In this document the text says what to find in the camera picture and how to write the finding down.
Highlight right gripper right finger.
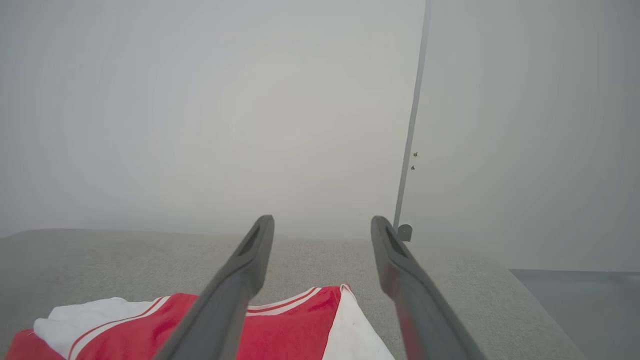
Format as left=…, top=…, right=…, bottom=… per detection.
left=370, top=215, right=488, bottom=360

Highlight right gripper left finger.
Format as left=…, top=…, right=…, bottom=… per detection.
left=152, top=215, right=275, bottom=360

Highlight red and white jersey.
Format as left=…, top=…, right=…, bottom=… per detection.
left=5, top=284, right=396, bottom=360

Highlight light grey door panel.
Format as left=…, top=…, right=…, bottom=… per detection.
left=392, top=0, right=640, bottom=273

